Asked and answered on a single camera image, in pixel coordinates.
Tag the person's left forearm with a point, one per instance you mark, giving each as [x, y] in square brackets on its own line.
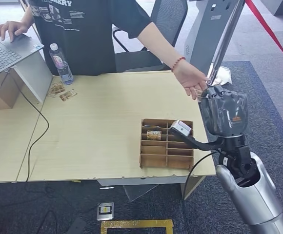
[160, 45]

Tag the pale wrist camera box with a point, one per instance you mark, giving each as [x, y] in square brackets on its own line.
[181, 128]

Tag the red barrier belt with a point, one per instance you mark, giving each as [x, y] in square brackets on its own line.
[265, 27]

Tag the person's right forearm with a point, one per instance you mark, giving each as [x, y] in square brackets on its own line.
[29, 17]

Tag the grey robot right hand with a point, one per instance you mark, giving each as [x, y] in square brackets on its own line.
[223, 111]

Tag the cardboard slotted card organizer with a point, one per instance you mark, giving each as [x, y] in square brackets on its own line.
[153, 160]

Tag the grey kiosk stand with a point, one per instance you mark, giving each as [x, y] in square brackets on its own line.
[205, 35]

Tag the person's right hand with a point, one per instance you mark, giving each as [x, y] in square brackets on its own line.
[14, 28]

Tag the person's left hand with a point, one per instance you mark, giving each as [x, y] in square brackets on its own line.
[190, 77]

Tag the white crumpled cloth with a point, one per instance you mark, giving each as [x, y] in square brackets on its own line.
[224, 76]

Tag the silver floor socket plate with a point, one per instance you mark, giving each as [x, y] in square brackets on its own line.
[105, 211]

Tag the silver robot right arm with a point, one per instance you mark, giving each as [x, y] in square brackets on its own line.
[253, 193]

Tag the person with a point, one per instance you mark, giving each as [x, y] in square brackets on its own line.
[90, 42]

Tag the brown cardboard box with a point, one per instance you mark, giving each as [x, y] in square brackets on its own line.
[2, 88]

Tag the clear plastic water bottle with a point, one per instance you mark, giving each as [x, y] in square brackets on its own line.
[63, 69]

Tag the brown hotel card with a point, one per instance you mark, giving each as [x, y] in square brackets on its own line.
[153, 135]

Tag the white slanted stand panel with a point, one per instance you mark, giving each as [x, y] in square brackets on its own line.
[35, 76]

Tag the chrome barrier pole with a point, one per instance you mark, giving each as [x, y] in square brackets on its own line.
[225, 35]

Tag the grey laptop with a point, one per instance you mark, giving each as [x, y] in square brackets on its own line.
[2, 55]

